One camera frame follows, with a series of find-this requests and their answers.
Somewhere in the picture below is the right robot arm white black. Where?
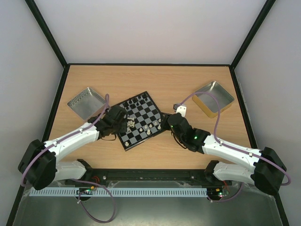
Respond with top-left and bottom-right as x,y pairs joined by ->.
162,113 -> 286,196

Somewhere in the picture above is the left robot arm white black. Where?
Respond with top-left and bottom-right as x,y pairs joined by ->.
17,105 -> 127,190

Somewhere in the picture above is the pile of white pieces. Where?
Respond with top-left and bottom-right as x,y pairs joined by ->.
127,117 -> 135,132

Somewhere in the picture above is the black silver chess board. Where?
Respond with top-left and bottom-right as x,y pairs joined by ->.
117,91 -> 163,151

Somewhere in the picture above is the silver embossed tin lid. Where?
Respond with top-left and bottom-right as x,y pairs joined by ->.
67,87 -> 106,120

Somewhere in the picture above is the gold square tin box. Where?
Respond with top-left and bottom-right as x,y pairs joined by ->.
192,81 -> 235,118

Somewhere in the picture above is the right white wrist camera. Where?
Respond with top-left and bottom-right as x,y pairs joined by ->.
173,103 -> 187,117

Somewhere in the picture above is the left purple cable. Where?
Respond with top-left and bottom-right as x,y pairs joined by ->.
20,93 -> 117,223

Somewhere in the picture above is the purple cable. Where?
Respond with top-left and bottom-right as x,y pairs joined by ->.
180,92 -> 292,203
20,93 -> 117,223

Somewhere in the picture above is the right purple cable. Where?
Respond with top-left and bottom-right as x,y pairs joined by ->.
180,92 -> 292,203

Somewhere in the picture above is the black aluminium frame rail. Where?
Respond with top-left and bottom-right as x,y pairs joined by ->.
23,167 -> 273,186

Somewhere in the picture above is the light blue slotted cable duct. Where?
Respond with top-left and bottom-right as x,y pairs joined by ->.
29,187 -> 207,197

